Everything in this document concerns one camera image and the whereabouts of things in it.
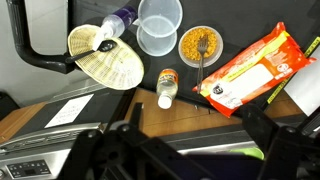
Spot green item in sink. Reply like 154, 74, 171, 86
229, 146, 265, 160

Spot purple pump bottle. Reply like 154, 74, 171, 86
91, 5, 138, 52

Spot black plastic spoon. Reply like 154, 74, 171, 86
64, 39, 118, 65

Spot black utility cart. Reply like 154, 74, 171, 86
5, 0, 320, 118

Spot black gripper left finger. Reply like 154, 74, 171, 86
59, 102, 214, 180

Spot silver metal fork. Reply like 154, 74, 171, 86
196, 34, 210, 95

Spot small bottle with orange label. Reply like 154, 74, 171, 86
156, 68, 180, 110

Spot yellow black tape strip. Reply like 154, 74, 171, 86
266, 35, 320, 105

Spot stainless steel stove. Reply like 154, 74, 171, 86
0, 88, 134, 180

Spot wooden base cabinet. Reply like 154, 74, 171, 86
124, 88, 301, 138

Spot stainless steel sink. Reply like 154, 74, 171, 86
166, 139, 266, 161

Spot orange snack package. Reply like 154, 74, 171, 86
192, 21, 318, 118

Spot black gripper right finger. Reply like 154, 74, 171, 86
240, 103, 320, 180

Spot white research purposes sign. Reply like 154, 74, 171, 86
44, 93, 95, 129

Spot cream woven oval basket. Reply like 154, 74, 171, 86
67, 23, 145, 91

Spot clear empty plastic bowl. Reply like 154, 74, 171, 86
137, 0, 184, 38

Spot clear container of baked beans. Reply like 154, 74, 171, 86
177, 25, 224, 69

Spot clear round plastic lid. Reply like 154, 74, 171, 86
135, 24, 178, 57

